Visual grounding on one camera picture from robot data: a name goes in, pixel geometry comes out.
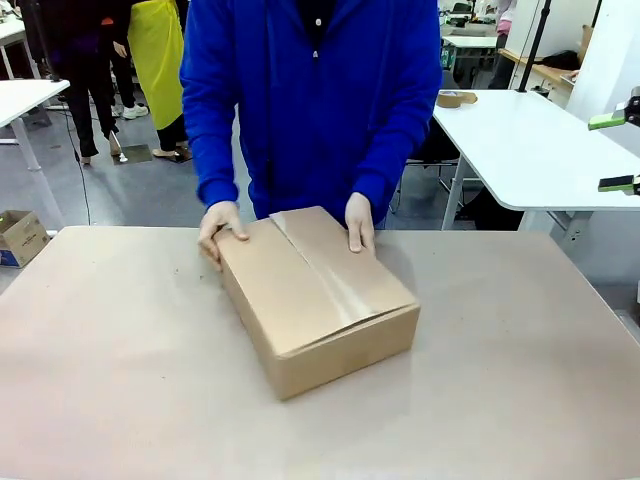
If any brown cardboard box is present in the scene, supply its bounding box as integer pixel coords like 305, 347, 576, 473
217, 205, 421, 402

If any person's right forearm blue sleeve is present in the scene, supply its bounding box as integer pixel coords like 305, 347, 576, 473
195, 124, 242, 212

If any person's left forearm blue sleeve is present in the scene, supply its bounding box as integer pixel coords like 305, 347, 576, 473
349, 124, 426, 226

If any small printed cardboard box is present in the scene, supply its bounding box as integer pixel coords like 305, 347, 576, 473
0, 209, 52, 269

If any person's left hand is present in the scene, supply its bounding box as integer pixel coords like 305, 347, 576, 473
344, 192, 378, 257

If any person's right hand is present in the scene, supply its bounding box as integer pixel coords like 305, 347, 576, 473
197, 201, 250, 274

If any white panel board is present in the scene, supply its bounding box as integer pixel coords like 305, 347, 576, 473
567, 0, 640, 110

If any black bag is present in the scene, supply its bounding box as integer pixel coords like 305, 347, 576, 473
541, 49, 584, 71

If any wooden bench table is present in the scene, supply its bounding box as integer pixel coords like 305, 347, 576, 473
497, 47, 577, 90

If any large white table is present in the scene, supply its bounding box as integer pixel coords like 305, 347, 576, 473
432, 89, 640, 232

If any black tripod pole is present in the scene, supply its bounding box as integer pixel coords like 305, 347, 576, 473
516, 0, 552, 94

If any person in pink shirt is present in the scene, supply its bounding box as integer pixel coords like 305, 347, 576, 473
487, 0, 519, 90

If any brown tape roll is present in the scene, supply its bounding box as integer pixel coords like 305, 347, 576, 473
436, 91, 479, 109

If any person in blue jacket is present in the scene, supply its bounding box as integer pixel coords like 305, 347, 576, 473
179, 0, 444, 231

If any clear packing tape strip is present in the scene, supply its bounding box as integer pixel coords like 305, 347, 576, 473
268, 210, 377, 321

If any dark floor mat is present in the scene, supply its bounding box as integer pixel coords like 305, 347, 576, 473
152, 145, 192, 164
112, 144, 153, 164

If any person in yellow apron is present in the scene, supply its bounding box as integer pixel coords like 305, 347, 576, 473
127, 0, 194, 161

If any person in black clothes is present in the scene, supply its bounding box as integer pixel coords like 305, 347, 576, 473
47, 0, 134, 165

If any white side table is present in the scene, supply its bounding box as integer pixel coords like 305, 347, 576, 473
0, 79, 71, 230

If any black floor cable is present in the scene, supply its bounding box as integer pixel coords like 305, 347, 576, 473
60, 107, 94, 227

